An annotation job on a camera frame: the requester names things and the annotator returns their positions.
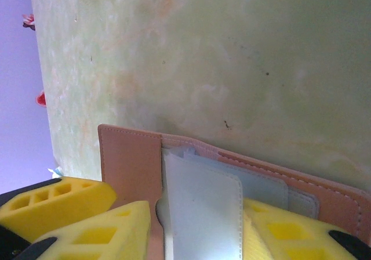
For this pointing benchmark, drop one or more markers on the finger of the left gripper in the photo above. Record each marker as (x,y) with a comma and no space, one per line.
(63,202)

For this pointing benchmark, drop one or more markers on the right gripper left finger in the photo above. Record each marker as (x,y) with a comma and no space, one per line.
(101,236)

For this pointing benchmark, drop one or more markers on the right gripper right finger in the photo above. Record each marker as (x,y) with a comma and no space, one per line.
(290,236)

